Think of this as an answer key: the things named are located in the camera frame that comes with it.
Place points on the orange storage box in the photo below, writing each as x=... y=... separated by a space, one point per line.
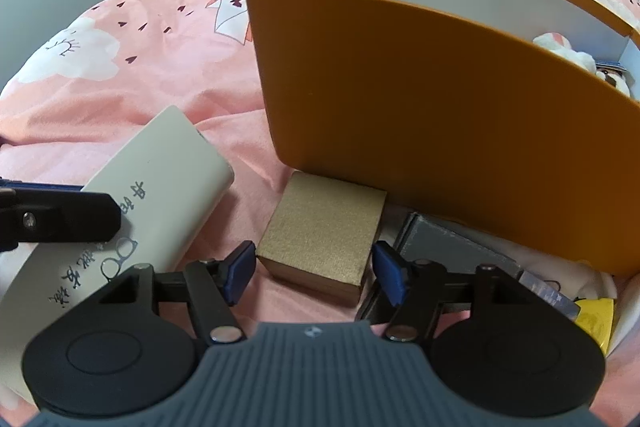
x=400 y=107

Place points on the white cat plush toy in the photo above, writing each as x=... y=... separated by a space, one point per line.
x=555 y=47

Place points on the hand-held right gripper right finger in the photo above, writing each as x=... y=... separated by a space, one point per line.
x=392 y=274

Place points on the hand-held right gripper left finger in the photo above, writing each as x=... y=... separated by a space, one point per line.
x=240 y=269

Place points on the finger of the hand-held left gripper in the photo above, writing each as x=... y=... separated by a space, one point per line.
x=60 y=217

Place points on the pink printed blanket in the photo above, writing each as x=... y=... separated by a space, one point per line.
x=150 y=57

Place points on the yellow packet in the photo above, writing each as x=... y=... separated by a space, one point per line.
x=595 y=322

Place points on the dark grey box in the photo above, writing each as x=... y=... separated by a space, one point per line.
x=450 y=242

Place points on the cream glasses case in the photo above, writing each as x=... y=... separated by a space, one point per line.
x=165 y=167

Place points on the brown plush toy blue shirt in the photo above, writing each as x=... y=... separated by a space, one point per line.
x=612 y=79

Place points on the small gold box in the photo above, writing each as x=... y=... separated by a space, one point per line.
x=320 y=232

